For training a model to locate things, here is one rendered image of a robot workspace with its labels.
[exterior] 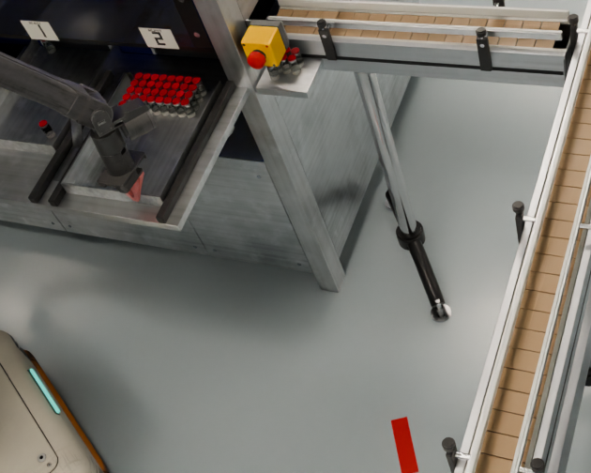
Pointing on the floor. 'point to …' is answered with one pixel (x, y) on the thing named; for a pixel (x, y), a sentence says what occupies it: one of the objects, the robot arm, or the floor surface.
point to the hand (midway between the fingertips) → (135, 197)
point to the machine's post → (273, 141)
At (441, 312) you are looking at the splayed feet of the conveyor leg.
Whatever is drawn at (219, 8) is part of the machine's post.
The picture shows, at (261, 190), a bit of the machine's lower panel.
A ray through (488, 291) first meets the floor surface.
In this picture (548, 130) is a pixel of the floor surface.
